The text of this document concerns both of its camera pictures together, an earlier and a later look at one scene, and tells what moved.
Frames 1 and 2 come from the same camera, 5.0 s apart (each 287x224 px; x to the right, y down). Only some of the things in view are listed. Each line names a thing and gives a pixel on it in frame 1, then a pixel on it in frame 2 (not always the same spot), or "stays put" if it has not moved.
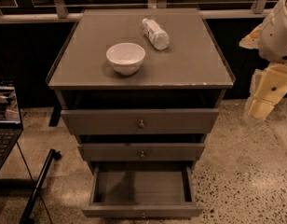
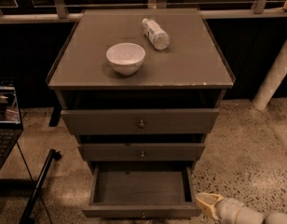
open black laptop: [7, 120] stays put
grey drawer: [142, 152] stays put
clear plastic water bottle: [156, 35] stays put
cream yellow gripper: [276, 35] -> [227, 209]
